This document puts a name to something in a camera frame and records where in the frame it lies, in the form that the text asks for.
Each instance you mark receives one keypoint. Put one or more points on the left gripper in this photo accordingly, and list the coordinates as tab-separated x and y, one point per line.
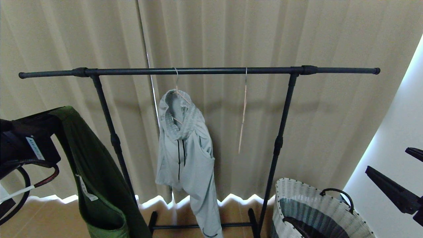
19	145

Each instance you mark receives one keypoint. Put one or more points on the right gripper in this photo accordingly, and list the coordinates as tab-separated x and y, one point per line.
418	219

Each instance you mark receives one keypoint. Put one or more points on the green garment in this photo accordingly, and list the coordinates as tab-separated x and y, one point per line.
96	172

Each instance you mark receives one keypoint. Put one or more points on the pink clothes hanger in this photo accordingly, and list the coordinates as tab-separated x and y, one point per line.
177	89
244	105

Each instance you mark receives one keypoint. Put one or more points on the pale grey shorts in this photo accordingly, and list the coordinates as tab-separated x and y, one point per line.
191	155

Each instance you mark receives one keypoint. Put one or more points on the white laundry basket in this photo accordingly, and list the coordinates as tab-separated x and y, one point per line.
314	211

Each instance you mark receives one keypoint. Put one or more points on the black clothes rack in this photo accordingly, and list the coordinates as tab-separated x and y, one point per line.
198	70

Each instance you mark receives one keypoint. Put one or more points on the beige curtain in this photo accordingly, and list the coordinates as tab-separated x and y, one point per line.
231	33

